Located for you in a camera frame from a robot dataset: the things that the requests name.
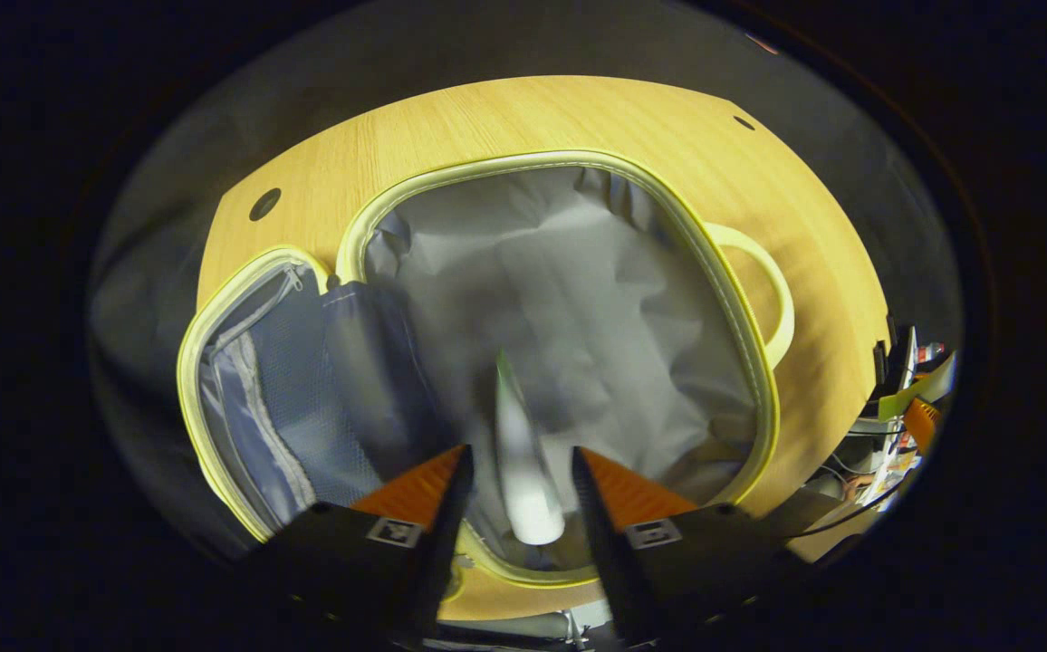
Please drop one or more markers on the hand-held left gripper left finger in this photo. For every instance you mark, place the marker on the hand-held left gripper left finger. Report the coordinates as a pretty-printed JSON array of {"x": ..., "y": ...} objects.
[{"x": 446, "y": 534}]

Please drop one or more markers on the pale yellow suitcase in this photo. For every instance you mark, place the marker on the pale yellow suitcase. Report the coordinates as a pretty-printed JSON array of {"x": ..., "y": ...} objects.
[{"x": 596, "y": 299}]

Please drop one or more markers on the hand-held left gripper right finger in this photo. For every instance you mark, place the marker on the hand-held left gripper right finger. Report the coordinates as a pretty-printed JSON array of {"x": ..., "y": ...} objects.
[{"x": 600, "y": 534}]

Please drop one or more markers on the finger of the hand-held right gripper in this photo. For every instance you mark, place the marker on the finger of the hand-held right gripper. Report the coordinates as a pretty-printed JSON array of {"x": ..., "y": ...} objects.
[{"x": 922, "y": 424}]

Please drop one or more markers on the slim white tube green cap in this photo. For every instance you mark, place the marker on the slim white tube green cap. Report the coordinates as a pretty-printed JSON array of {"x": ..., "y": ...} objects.
[{"x": 528, "y": 489}]

